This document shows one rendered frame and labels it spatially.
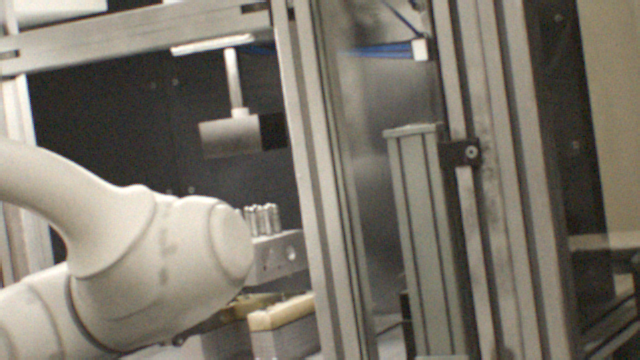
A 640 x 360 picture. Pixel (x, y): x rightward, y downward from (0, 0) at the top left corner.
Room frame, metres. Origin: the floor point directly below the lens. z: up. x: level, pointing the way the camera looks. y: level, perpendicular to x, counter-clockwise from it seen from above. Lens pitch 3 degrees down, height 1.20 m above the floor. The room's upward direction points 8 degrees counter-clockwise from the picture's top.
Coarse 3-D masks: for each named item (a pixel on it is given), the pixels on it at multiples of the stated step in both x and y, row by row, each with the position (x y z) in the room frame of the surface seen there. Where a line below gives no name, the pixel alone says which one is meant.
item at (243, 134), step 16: (224, 48) 1.61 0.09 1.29; (240, 64) 1.62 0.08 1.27; (240, 80) 1.61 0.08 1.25; (240, 96) 1.61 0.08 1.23; (240, 112) 1.61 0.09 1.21; (208, 128) 1.61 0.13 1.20; (224, 128) 1.60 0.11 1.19; (240, 128) 1.59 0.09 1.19; (256, 128) 1.58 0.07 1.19; (272, 128) 1.60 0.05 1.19; (208, 144) 1.61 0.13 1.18; (224, 144) 1.60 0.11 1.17; (240, 144) 1.59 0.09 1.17; (256, 144) 1.58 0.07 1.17; (272, 144) 1.60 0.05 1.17
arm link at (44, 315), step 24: (24, 288) 1.22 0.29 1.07; (48, 288) 1.21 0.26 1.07; (0, 312) 1.19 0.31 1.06; (24, 312) 1.19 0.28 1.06; (48, 312) 1.20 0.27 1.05; (72, 312) 1.19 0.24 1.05; (0, 336) 1.18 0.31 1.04; (24, 336) 1.18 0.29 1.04; (48, 336) 1.19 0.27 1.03; (72, 336) 1.20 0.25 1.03
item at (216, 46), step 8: (264, 32) 1.58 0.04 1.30; (272, 32) 1.60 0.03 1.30; (216, 40) 1.57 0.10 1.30; (224, 40) 1.57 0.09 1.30; (232, 40) 1.56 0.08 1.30; (240, 40) 1.56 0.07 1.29; (248, 40) 1.56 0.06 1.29; (256, 40) 1.56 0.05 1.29; (264, 40) 1.58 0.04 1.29; (272, 40) 1.60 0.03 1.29; (176, 48) 1.60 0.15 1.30; (184, 48) 1.60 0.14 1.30; (192, 48) 1.59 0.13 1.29; (200, 48) 1.59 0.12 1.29; (208, 48) 1.59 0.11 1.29; (216, 48) 1.60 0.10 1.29
